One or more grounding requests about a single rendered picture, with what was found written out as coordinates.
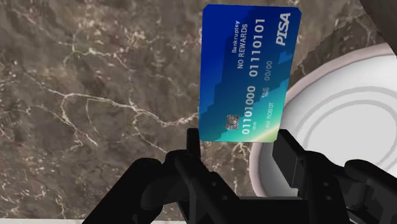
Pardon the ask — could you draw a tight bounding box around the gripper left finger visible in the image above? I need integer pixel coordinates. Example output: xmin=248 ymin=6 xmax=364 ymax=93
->
xmin=82 ymin=127 xmax=240 ymax=224

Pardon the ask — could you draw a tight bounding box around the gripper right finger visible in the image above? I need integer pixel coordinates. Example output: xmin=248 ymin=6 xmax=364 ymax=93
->
xmin=272 ymin=129 xmax=397 ymax=224

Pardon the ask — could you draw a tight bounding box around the blue bank card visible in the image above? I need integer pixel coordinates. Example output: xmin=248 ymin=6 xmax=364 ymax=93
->
xmin=198 ymin=3 xmax=303 ymax=143

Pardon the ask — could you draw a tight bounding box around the white plate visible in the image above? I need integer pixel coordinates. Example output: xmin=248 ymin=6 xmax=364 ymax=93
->
xmin=248 ymin=42 xmax=397 ymax=197

